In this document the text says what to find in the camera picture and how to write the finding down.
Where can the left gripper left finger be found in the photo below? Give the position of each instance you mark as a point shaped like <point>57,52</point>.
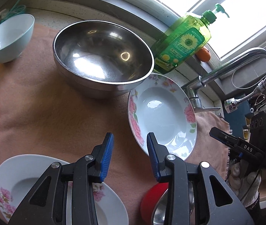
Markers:
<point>46,201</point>

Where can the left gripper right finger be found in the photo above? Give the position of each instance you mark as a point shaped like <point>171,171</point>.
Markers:
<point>197,189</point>

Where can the medium pink-flower white plate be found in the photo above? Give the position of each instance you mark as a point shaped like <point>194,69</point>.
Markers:
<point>19,173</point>

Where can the red-rimmed steel bowl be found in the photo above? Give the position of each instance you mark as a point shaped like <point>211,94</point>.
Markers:
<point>154,203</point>

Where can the large floral white plate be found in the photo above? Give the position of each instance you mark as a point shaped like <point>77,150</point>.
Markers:
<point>159,105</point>

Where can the large stainless steel bowl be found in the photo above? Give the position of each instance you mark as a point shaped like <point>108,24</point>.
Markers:
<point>101,59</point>

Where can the light blue ceramic bowl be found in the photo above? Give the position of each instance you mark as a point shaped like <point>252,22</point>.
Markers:
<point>15,34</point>

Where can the right gloved hand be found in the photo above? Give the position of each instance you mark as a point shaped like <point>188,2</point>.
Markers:
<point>245,186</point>

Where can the black scissors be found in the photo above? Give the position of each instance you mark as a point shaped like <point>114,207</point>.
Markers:
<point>258,103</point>

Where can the pull-out spray head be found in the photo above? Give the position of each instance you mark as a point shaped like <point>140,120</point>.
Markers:
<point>232,104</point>

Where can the pink towel mat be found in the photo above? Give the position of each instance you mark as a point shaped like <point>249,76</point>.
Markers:
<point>41,114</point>

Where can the orange tangerine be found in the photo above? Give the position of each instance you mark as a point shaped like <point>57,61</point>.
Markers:
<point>203,55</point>

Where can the green dish soap bottle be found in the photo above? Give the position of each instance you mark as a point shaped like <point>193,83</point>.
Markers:
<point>183,39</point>

